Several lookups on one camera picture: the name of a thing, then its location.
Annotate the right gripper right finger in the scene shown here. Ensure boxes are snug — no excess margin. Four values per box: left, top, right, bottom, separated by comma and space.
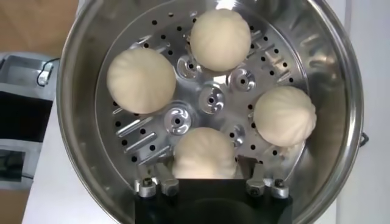
245, 161, 290, 200

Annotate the grey black robot base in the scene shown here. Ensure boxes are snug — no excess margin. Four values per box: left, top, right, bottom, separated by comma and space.
0, 51, 60, 191

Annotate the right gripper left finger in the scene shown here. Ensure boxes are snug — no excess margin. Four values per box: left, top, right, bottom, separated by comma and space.
133, 161, 180, 198

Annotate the stainless steel steamer basket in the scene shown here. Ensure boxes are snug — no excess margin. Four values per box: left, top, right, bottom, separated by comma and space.
56, 0, 365, 224

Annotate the white steamed baozi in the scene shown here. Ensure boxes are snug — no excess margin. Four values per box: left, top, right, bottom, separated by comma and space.
105, 47, 177, 115
189, 8, 252, 72
172, 127, 238, 180
253, 85, 317, 147

